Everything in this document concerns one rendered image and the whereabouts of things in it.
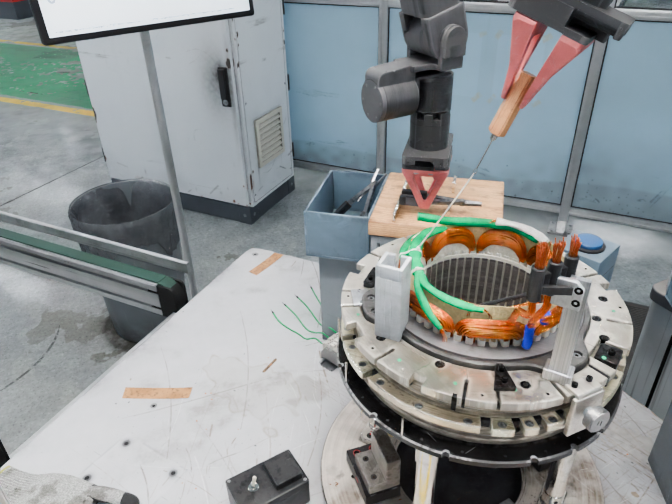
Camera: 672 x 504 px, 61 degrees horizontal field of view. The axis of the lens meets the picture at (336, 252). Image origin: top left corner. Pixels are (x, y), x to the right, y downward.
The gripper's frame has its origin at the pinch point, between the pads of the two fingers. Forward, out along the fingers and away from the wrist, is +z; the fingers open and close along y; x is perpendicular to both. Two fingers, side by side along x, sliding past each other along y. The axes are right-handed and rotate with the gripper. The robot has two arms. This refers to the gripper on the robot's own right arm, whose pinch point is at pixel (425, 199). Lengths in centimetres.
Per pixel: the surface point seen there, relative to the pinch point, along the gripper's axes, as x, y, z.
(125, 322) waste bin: -119, -65, 98
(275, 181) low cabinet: -101, -191, 95
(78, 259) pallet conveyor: -84, -16, 32
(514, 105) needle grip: 10.0, 26.9, -24.1
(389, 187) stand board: -6.9, -7.5, 2.2
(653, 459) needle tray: 36.2, 18.1, 29.0
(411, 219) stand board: -1.7, 3.1, 2.1
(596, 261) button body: 25.5, 4.3, 5.5
